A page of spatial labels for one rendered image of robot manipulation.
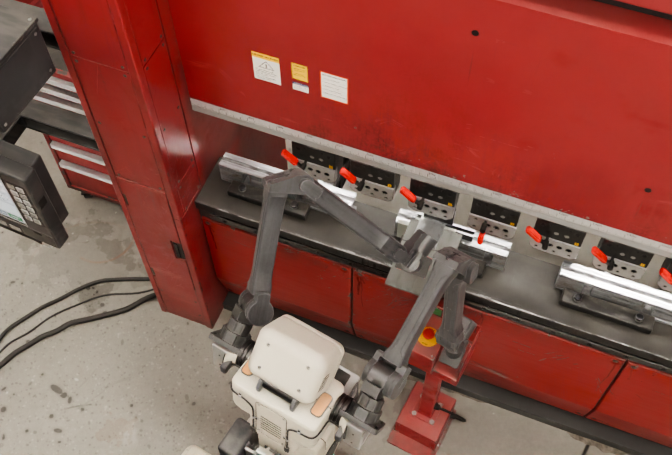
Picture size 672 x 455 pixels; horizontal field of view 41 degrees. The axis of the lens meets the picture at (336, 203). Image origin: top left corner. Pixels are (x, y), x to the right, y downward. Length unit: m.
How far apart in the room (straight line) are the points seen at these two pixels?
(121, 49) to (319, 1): 0.56
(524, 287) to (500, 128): 0.77
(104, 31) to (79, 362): 1.87
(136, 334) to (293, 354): 1.72
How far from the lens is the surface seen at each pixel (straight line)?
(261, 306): 2.51
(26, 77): 2.39
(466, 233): 2.98
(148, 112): 2.68
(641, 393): 3.32
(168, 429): 3.79
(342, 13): 2.32
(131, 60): 2.51
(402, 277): 2.87
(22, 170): 2.51
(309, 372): 2.34
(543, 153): 2.49
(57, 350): 4.04
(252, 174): 3.13
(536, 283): 3.07
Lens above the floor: 3.53
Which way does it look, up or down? 57 degrees down
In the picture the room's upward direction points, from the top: 1 degrees counter-clockwise
